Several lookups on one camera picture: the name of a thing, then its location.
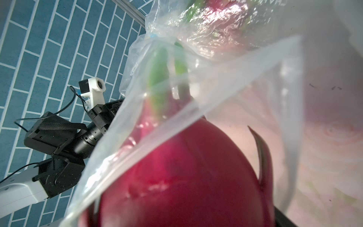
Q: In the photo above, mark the left corner aluminium post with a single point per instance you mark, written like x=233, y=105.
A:
x=131, y=10

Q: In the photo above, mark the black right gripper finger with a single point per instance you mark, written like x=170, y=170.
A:
x=281, y=220

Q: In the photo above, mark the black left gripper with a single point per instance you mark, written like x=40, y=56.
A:
x=53, y=135

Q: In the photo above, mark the clear zip-top bag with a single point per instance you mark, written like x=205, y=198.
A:
x=172, y=86

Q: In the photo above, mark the zip bag with dragonfruit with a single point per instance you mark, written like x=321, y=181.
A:
x=220, y=30

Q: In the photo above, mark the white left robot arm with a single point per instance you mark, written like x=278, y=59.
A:
x=42, y=180

